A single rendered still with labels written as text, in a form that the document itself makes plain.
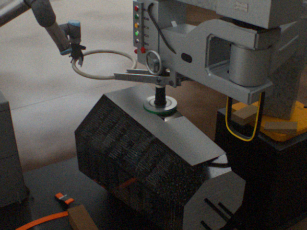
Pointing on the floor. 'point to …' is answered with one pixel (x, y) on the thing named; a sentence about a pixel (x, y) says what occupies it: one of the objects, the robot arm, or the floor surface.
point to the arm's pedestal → (9, 159)
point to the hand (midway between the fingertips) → (77, 64)
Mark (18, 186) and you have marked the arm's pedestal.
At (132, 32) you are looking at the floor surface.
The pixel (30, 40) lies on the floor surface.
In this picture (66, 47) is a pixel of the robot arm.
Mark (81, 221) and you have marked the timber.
